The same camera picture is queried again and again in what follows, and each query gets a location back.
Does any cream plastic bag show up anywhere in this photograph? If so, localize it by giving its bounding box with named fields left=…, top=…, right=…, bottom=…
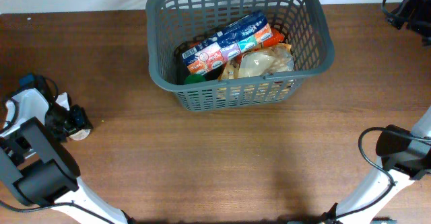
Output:
left=238, top=50, right=294, bottom=78

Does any orange spaghetti packet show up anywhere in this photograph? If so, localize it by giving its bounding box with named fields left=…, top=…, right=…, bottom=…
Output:
left=189, top=25, right=284, bottom=53

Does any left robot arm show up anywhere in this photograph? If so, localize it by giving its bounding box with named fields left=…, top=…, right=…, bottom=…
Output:
left=1, top=73, right=135, bottom=223

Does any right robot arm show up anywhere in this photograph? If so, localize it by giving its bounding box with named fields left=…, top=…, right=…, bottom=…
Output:
left=323, top=110, right=430, bottom=224

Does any grey plastic basket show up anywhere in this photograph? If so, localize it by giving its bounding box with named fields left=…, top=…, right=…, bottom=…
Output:
left=145, top=0, right=335, bottom=112

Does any blue tissue pack box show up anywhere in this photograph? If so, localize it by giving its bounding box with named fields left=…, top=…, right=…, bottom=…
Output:
left=181, top=11, right=273, bottom=75

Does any green lid jar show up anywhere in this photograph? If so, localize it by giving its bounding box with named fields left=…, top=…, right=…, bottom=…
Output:
left=184, top=74, right=206, bottom=85
left=69, top=129, right=92, bottom=141

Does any yellow Nescafe bag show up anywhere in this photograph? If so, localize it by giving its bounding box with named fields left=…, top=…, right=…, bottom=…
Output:
left=217, top=42, right=296, bottom=100

